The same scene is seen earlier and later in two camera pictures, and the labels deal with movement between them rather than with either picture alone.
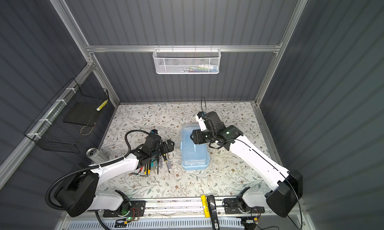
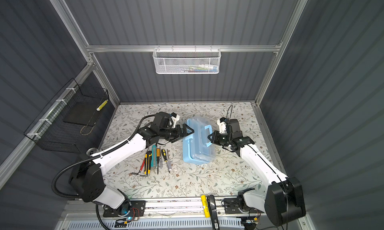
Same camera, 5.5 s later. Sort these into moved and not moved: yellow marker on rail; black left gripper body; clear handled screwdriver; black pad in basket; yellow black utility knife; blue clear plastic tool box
Moved: blue clear plastic tool box; black left gripper body
Not moved: yellow marker on rail; black pad in basket; yellow black utility knife; clear handled screwdriver
